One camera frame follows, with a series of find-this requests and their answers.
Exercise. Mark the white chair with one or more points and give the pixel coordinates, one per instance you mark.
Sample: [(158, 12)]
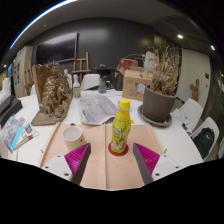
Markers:
[(90, 81), (191, 110), (213, 125)]

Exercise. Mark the paint brushes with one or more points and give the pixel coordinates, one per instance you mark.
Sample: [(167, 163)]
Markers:
[(26, 140)]

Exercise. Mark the grey kettle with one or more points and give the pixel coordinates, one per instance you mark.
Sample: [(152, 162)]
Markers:
[(102, 86)]

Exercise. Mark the wooden wall figure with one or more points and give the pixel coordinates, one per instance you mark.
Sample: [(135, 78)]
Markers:
[(194, 89)]

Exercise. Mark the light plywood base board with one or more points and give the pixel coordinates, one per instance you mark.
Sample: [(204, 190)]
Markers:
[(116, 170)]

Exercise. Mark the dark wall screen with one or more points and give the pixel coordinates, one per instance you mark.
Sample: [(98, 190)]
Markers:
[(56, 48)]

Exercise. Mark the flat round red coaster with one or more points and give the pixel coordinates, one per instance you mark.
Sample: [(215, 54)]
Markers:
[(118, 154)]

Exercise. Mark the brown cardboard box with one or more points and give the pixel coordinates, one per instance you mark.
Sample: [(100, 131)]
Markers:
[(131, 85)]

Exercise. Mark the grey plant saucer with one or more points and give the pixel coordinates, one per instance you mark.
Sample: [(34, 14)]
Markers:
[(156, 123)]

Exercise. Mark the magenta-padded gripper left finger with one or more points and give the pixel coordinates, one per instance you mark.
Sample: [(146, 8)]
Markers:
[(78, 158)]

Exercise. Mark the white plaster bust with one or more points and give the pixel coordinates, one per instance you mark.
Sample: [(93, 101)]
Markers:
[(67, 78)]

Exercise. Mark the dried plant in grey pot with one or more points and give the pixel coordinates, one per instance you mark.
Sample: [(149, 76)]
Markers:
[(158, 105)]

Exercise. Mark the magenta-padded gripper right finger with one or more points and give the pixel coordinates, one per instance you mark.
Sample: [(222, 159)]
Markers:
[(146, 158)]

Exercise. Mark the wooden easel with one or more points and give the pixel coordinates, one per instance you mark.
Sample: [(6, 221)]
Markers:
[(81, 66)]

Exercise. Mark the yellow drink bottle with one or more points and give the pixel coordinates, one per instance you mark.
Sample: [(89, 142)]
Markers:
[(120, 130)]

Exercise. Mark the black backpack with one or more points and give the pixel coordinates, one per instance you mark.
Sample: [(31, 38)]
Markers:
[(204, 141)]

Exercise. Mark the red box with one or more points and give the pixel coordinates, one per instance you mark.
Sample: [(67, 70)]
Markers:
[(128, 63)]

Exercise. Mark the colourful picture book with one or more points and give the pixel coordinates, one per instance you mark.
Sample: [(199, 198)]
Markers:
[(11, 133)]

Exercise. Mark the black printer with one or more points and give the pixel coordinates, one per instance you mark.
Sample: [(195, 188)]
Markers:
[(10, 110)]

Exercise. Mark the small paint jar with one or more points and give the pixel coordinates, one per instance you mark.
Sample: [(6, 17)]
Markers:
[(28, 128)]

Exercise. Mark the white spray bottle green label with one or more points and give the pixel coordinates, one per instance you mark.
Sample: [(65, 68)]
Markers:
[(76, 89)]

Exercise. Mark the long ceiling light strip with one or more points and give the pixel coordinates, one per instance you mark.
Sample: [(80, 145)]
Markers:
[(36, 18)]

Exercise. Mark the round ceiling spotlights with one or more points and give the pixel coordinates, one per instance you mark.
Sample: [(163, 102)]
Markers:
[(180, 36)]

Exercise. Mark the cream dotted paper cup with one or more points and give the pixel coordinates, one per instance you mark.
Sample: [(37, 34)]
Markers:
[(71, 138)]

